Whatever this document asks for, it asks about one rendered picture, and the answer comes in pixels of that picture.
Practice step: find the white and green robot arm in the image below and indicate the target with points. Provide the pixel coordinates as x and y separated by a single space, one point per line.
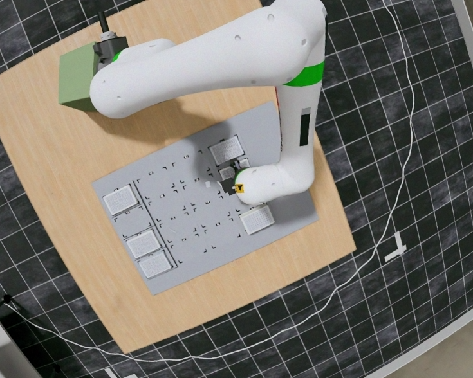
282 45

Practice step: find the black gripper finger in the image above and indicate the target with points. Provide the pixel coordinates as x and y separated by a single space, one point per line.
235 164

